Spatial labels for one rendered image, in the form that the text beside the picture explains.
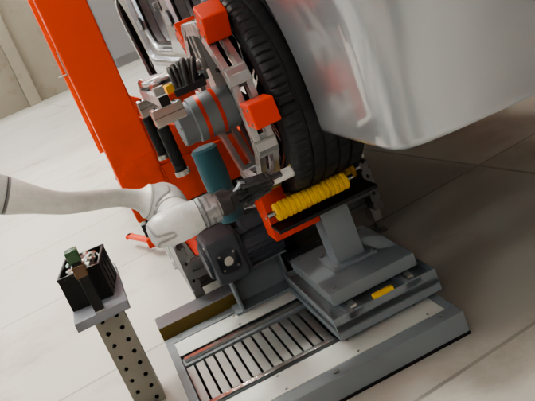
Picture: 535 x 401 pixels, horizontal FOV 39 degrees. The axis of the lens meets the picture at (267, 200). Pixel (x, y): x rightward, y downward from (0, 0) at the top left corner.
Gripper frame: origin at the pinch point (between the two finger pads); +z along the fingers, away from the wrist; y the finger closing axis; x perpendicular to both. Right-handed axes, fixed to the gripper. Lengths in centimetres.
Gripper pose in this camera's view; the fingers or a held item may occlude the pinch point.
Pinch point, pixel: (282, 175)
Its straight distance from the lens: 220.4
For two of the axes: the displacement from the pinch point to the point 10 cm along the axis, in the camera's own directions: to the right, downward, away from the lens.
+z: 8.9, -4.2, 1.8
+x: -4.5, -7.6, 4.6
